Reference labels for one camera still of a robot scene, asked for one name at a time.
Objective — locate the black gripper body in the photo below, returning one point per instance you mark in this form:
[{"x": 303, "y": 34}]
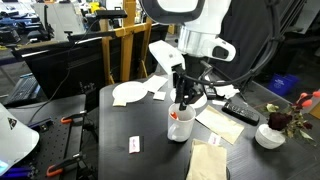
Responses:
[{"x": 185, "y": 87}]

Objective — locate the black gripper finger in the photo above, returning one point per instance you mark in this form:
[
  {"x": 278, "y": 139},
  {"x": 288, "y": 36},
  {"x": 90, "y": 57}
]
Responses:
[
  {"x": 193, "y": 99},
  {"x": 183, "y": 105}
]

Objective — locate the orange marker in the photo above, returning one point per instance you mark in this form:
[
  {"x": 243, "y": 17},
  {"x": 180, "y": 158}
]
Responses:
[{"x": 174, "y": 115}]

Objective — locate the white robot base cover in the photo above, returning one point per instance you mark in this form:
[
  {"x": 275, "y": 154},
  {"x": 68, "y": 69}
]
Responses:
[{"x": 16, "y": 140}]

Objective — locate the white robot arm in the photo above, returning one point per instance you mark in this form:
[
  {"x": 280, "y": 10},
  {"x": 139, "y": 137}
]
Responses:
[{"x": 201, "y": 23}]

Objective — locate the white ceramic mug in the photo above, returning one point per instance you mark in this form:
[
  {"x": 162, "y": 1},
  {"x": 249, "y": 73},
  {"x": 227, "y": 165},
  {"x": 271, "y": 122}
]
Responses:
[{"x": 180, "y": 130}]

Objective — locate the pink packet near mug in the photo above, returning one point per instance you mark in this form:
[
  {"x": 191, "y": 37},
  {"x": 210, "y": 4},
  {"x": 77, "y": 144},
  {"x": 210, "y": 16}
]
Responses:
[{"x": 214, "y": 139}]

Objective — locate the black rectangular remote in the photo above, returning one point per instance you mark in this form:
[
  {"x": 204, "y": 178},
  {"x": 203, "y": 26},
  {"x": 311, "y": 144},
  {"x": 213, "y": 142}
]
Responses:
[{"x": 210, "y": 92}]

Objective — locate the crumpled white tissue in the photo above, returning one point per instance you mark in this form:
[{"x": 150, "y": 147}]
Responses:
[{"x": 227, "y": 91}]

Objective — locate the folded brown napkin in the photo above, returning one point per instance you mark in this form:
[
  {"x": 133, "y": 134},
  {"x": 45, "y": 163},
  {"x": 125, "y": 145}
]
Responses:
[{"x": 218, "y": 123}]

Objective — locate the long black remote control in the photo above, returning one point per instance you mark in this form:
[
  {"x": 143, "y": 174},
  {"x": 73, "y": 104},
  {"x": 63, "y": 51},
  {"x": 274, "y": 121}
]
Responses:
[{"x": 241, "y": 113}]

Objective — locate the white plate near robot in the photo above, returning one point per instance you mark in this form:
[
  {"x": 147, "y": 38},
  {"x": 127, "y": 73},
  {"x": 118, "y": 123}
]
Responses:
[{"x": 130, "y": 91}]

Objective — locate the pink sugar packet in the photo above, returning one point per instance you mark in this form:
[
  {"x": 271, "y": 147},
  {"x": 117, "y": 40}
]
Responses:
[{"x": 134, "y": 144}]

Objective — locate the blue bin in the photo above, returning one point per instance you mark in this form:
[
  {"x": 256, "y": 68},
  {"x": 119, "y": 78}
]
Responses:
[{"x": 281, "y": 85}]

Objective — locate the white vase with dried flowers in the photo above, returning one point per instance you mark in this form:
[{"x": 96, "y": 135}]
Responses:
[{"x": 287, "y": 123}]

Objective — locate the black keyboard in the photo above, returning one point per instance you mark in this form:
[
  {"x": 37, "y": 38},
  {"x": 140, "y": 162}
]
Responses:
[{"x": 25, "y": 91}]

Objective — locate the yellow wooden frame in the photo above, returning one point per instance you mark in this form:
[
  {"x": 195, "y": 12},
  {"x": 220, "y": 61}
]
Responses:
[{"x": 126, "y": 34}]

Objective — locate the orange handled clamp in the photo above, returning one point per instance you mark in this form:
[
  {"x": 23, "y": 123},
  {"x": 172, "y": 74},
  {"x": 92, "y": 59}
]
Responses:
[
  {"x": 58, "y": 168},
  {"x": 69, "y": 119}
]

